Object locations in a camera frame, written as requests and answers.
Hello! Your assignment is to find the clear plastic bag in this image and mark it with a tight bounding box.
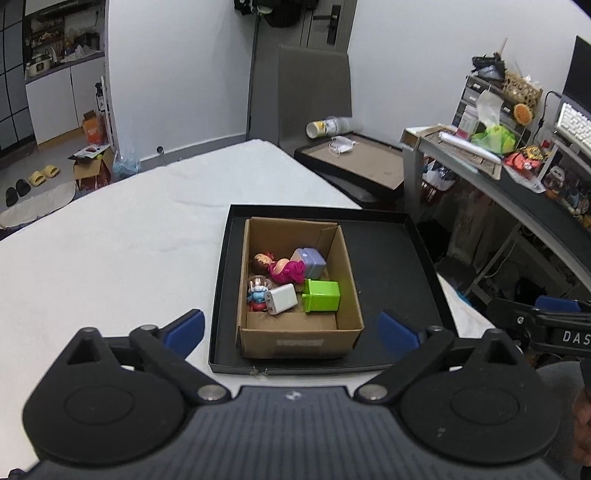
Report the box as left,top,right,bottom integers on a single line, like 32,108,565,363
112,150,139,182

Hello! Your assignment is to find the dark glass sliding door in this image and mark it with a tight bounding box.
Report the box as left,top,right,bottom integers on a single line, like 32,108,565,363
0,18,35,153

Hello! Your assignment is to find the black monitor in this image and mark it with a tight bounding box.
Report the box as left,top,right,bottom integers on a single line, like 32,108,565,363
563,35,591,109

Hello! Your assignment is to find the silver foil roll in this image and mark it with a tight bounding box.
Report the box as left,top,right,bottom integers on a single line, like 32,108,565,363
438,130,504,162

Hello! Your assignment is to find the plastic bottle with cup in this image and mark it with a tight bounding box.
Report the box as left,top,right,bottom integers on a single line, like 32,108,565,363
306,116,363,139

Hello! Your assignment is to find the black upright pole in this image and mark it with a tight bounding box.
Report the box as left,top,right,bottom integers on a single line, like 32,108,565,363
247,0,262,139

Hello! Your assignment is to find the red snack packet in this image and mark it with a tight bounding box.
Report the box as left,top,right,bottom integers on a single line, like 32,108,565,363
503,150,546,174

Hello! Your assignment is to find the open cardboard box with papers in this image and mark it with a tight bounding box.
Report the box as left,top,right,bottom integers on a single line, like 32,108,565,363
68,144,115,191

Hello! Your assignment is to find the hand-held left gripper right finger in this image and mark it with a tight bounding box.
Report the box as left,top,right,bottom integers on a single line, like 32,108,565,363
355,311,542,403

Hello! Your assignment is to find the brown cardboard box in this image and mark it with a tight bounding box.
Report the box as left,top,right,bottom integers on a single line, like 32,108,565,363
236,217,365,360

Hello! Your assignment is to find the purple plastic cube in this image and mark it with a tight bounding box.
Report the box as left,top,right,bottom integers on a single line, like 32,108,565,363
290,248,328,279

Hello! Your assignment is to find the white plug adapter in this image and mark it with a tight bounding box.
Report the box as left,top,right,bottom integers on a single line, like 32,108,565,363
265,283,299,315

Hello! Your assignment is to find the white keyboard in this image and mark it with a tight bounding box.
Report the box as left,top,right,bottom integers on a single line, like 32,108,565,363
554,102,591,155

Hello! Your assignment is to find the black door lock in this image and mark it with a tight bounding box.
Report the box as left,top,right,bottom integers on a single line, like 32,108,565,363
325,4,342,45

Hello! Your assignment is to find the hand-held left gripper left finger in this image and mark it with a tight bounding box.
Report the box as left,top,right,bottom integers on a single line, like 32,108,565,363
44,308,232,405

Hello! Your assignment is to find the green plastic bag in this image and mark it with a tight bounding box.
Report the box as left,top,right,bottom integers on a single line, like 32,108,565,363
471,124,517,153

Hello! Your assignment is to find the green plastic cube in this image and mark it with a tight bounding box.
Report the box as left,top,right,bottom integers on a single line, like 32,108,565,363
301,278,341,315

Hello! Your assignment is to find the grey upright panel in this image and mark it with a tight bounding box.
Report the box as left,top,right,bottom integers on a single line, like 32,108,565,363
276,45,354,151

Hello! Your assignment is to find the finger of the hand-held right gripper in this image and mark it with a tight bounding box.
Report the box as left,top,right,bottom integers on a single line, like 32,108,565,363
536,295,583,315

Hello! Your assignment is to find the orange cardboard box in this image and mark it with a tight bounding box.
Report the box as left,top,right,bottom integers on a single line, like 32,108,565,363
82,111,106,147

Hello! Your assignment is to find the person's grey clothing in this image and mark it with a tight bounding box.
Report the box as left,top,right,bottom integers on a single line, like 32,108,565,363
536,362,583,480

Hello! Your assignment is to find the black tray with brown liner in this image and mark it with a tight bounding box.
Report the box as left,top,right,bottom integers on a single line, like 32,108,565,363
294,132,407,208

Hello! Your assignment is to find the pink bear toy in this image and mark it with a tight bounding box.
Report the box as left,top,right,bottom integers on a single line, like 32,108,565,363
269,258,308,285

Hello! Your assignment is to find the wicker basket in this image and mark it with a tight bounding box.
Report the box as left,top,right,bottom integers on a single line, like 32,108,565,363
503,69,543,109

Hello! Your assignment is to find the white floor mat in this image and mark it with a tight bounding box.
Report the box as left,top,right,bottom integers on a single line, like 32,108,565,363
0,181,76,229

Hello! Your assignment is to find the black shallow tray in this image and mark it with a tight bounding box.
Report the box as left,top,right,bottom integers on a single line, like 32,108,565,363
208,204,460,376

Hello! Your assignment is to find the white rice cooker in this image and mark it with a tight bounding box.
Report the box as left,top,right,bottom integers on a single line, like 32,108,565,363
25,55,51,77

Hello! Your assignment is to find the grey door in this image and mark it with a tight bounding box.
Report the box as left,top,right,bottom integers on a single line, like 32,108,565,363
300,0,358,54

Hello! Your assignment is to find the grey desk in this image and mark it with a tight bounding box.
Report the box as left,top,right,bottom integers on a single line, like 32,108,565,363
401,126,591,296

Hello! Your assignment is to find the white plastic bag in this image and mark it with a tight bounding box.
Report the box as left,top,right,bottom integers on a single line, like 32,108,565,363
475,90,502,127

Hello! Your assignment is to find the grey desktop drawer organiser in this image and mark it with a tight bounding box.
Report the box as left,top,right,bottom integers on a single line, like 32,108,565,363
455,74,532,134

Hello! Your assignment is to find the blue figure toy white hat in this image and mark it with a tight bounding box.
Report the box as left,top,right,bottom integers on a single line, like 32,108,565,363
247,287,273,313

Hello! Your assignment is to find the white kitchen cabinet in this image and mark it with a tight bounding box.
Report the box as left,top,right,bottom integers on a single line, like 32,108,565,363
24,48,109,148

